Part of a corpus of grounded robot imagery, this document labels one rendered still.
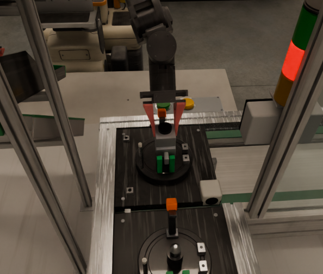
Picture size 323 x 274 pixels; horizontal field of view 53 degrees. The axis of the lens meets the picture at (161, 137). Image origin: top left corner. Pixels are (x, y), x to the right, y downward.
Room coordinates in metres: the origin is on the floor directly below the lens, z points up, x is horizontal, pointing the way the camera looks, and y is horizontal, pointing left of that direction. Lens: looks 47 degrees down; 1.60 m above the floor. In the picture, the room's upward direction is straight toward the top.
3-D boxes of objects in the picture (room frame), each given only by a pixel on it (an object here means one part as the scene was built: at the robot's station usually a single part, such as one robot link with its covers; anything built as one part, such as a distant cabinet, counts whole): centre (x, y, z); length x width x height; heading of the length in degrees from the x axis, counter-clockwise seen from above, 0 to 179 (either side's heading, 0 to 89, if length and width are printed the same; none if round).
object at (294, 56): (0.40, -0.20, 1.33); 0.05 x 0.05 x 0.05
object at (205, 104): (0.72, -0.08, 0.93); 0.21 x 0.07 x 0.06; 94
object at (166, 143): (0.49, -0.01, 1.06); 0.08 x 0.04 x 0.07; 4
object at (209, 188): (0.41, -0.11, 0.97); 0.05 x 0.05 x 0.04; 4
